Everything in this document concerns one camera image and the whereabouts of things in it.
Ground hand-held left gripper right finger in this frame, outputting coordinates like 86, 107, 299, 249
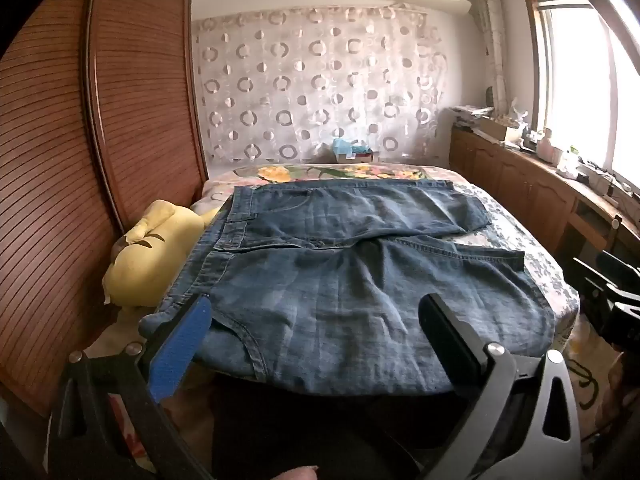
417, 292, 583, 480

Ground blue denim pants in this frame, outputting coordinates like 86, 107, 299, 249
139, 179, 556, 397

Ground open cardboard box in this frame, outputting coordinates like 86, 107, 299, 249
480, 115, 523, 143

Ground sheer curtain with circle print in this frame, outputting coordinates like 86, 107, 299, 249
192, 2, 451, 166

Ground brown wooden cabinet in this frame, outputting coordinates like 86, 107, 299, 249
449, 122, 640, 271

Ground stack of papers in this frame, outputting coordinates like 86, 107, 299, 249
452, 105, 493, 128

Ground black chair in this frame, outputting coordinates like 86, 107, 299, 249
571, 250, 640, 343

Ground window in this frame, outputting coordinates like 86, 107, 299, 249
520, 0, 640, 186

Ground white wrapped pipe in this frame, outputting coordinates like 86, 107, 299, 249
472, 0, 511, 111

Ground brown wooden wardrobe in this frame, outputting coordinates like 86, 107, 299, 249
0, 0, 210, 416

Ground small cardboard box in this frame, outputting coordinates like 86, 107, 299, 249
332, 137, 381, 163

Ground pink bottle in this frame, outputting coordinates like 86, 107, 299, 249
537, 127, 556, 161

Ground person's black clothing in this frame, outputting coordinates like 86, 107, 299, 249
212, 375, 451, 480

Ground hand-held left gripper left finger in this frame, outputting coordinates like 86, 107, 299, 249
50, 294, 216, 480

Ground colourful floral blanket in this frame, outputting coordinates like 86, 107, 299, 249
202, 162, 453, 196

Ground yellow plush toy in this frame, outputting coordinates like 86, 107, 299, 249
102, 199, 221, 308

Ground brown paper bag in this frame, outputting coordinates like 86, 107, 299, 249
562, 310, 640, 441

